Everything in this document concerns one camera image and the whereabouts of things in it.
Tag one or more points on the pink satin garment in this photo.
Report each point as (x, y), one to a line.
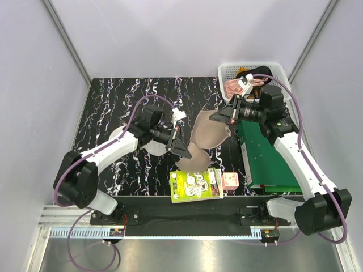
(232, 87)

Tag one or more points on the green binder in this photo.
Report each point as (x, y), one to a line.
(264, 167)

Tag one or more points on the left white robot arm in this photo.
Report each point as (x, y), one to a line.
(77, 178)

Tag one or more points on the pink cube box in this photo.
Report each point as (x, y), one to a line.
(230, 181)

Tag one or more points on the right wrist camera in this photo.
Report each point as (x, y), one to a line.
(245, 84)

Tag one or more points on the green illustrated book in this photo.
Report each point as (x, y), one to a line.
(192, 187)

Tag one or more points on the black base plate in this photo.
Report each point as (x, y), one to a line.
(228, 218)

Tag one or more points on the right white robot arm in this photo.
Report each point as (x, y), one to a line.
(325, 207)

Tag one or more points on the black garment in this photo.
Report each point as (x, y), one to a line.
(263, 71)

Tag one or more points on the beige bra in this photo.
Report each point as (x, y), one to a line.
(206, 135)

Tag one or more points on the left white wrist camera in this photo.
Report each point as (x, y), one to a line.
(177, 115)

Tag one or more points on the yellow garment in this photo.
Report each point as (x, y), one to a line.
(256, 91)

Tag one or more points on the white plastic basket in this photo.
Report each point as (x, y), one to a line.
(228, 71)

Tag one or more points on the black marble mat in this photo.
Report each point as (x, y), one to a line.
(109, 105)

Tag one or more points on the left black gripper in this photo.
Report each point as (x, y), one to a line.
(175, 146)

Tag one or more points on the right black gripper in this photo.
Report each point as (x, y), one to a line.
(228, 114)

